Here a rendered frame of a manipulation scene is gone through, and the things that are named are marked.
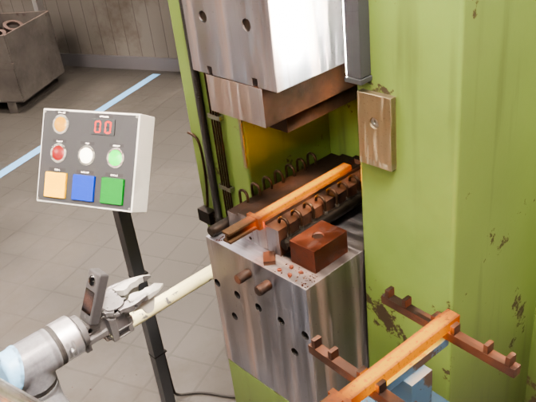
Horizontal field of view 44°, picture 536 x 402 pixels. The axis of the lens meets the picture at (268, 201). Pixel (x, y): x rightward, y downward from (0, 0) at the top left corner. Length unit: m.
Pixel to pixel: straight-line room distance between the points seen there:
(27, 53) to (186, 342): 3.53
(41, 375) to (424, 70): 0.97
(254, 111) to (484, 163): 0.52
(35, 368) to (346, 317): 0.78
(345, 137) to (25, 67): 4.10
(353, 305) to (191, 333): 1.31
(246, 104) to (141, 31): 4.70
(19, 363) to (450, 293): 0.93
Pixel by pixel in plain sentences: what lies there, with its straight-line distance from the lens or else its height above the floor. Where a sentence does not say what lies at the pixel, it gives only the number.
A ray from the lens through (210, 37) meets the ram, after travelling 1.59.
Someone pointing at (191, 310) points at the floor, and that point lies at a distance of 3.08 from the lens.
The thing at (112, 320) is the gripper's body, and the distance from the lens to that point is 1.50.
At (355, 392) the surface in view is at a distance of 1.22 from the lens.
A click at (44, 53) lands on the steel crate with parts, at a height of 0.35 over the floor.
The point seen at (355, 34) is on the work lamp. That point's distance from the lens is 1.41.
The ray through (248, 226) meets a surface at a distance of 1.69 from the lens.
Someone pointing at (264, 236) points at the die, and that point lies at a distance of 1.73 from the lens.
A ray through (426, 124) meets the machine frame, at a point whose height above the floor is 1.31.
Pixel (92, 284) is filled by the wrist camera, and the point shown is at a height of 1.07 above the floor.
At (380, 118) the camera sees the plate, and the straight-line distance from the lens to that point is 1.45.
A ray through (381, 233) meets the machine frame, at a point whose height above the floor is 1.00.
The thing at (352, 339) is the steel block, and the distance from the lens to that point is 1.84.
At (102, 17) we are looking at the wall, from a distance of 6.44.
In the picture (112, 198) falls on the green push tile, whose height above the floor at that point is 0.99.
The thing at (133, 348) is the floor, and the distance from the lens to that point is 2.96.
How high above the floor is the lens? 1.89
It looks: 30 degrees down
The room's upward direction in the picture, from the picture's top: 7 degrees counter-clockwise
